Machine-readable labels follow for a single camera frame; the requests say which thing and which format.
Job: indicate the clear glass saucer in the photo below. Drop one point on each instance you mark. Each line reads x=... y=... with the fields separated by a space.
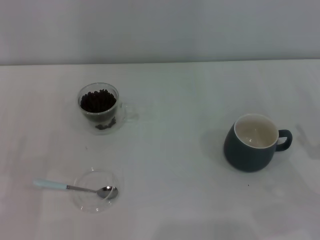
x=87 y=203

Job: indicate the coffee bean pile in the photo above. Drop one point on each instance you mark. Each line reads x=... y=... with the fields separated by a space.
x=98 y=101

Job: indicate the dark teal ceramic mug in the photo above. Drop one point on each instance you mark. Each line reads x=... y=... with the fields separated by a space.
x=240 y=155

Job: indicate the clear double-wall glass cup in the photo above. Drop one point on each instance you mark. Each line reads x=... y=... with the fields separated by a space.
x=125 y=112

